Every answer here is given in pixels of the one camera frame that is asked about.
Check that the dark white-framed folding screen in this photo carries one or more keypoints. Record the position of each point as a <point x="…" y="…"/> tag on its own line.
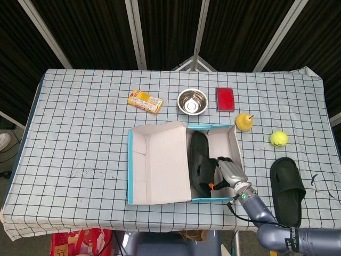
<point x="93" y="32"/>

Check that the red rectangular pad case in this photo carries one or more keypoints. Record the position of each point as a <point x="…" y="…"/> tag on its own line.
<point x="225" y="99"/>

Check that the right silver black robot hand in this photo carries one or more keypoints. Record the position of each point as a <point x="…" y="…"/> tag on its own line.
<point x="233" y="173"/>

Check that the stainless steel bowl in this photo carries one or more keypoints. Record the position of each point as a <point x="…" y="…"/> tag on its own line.
<point x="192" y="101"/>

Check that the white triangular metal stand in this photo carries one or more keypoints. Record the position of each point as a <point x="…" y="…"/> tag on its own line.
<point x="195" y="64"/>

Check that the black rubber slipper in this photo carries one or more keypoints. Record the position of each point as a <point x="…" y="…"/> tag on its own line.
<point x="199" y="149"/>
<point x="286" y="173"/>

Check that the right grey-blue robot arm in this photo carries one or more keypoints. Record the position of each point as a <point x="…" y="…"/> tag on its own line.
<point x="306" y="237"/>

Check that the grey-blue chair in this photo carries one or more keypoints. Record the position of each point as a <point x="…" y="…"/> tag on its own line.
<point x="165" y="246"/>

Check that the yellow-green tennis ball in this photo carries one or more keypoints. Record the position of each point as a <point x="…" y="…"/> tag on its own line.
<point x="279" y="138"/>

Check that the yellow pear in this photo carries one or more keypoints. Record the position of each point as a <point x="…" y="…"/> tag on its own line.
<point x="243" y="122"/>

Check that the brown paper bag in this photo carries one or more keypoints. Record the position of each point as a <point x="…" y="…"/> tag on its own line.
<point x="193" y="236"/>

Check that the light blue open shoe box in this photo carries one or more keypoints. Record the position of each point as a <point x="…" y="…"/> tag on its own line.
<point x="165" y="165"/>

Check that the yellow snack packet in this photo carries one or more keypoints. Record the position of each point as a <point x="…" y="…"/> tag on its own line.
<point x="145" y="101"/>

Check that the metal table leg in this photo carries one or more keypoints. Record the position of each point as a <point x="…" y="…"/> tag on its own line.
<point x="236" y="244"/>

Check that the red printed snack bag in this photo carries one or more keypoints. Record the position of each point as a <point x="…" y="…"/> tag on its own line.
<point x="77" y="242"/>

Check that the blue checkered tablecloth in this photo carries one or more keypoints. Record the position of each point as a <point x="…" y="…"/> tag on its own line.
<point x="80" y="133"/>

